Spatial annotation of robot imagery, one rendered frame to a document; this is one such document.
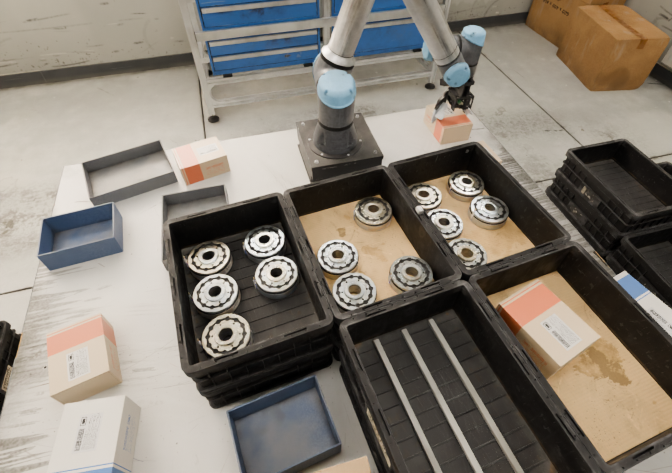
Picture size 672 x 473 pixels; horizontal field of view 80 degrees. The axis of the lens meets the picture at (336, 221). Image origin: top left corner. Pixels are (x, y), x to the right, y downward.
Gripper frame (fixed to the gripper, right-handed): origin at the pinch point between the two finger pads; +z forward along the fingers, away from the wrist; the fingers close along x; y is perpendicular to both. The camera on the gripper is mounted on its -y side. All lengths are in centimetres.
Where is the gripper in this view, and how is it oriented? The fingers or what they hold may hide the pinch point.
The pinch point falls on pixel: (448, 119)
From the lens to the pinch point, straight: 166.7
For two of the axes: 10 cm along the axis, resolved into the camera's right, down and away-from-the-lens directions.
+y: 2.7, 7.3, -6.3
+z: -0.1, 6.6, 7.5
